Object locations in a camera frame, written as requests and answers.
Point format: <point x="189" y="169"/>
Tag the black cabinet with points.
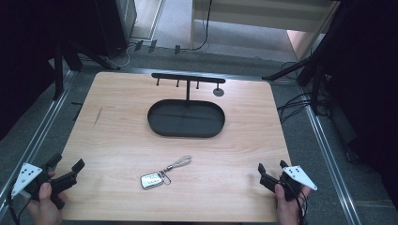
<point x="117" y="22"/>

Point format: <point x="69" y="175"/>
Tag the person's right hand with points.
<point x="287" y="211"/>

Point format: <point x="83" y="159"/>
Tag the black key rack with tray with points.
<point x="186" y="120"/>

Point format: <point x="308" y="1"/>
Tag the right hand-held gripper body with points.
<point x="298" y="176"/>

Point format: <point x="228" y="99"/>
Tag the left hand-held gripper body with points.
<point x="26" y="177"/>

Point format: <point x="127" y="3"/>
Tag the small black bracket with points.
<point x="138" y="45"/>
<point x="177" y="49"/>

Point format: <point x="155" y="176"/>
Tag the person's left hand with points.
<point x="46" y="209"/>

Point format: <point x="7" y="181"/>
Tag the white cabinet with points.
<point x="250" y="14"/>

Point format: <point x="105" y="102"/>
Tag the black metal stand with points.
<point x="314" y="78"/>
<point x="58" y="68"/>

